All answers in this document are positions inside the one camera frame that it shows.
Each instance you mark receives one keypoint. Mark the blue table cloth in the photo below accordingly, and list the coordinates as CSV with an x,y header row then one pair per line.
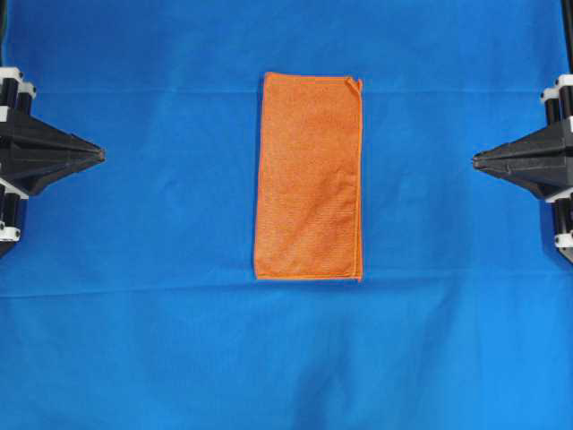
x,y
131,301

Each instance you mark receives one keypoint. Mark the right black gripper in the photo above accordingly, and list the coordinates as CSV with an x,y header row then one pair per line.
x,y
553,185

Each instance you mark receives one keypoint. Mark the orange microfiber towel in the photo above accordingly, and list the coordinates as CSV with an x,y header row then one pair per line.
x,y
309,201

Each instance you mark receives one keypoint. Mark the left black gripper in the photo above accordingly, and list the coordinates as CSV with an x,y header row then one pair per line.
x,y
22,179

